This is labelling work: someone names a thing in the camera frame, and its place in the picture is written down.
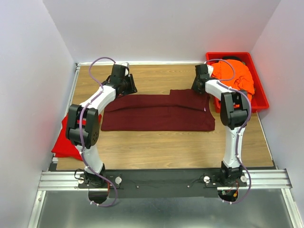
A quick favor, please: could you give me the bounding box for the maroon t shirt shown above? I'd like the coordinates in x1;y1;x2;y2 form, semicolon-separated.
101;89;215;132

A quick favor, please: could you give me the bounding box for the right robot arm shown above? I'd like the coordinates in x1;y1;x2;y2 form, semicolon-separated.
191;63;251;186

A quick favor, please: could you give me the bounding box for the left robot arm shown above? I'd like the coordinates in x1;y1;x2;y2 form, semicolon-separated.
66;62;137;188

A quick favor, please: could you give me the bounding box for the orange t shirt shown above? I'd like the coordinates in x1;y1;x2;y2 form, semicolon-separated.
211;59;255;101

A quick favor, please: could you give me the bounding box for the red plastic bin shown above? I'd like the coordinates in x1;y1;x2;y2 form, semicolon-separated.
206;52;269;113

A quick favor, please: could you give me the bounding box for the folded red t shirt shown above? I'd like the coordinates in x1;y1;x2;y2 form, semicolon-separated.
51;110;103;162

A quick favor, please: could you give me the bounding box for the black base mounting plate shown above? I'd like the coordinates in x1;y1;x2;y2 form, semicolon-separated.
77;168;247;200

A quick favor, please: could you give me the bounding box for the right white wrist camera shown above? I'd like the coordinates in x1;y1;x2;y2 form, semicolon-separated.
207;65;214;76

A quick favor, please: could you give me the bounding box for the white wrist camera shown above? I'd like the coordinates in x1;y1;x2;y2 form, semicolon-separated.
207;65;214;76
121;62;130;76

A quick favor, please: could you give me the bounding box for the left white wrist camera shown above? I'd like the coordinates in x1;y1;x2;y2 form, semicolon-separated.
121;62;130;76

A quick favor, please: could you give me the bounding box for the aluminium frame rail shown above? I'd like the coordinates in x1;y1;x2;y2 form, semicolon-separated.
38;170;292;191

